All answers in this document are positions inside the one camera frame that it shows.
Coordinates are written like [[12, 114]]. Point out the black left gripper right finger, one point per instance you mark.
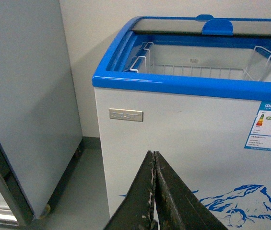
[[177, 207]]

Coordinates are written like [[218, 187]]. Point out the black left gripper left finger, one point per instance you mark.
[[136, 212]]

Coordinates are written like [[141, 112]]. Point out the white chest freezer blue rim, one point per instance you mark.
[[215, 133]]

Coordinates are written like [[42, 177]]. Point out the grey upright cabinet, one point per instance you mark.
[[40, 128]]

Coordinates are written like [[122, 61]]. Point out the sliding glass freezer lid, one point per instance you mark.
[[205, 25]]

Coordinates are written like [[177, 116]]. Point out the white wire freezer basket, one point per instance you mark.
[[207, 62]]

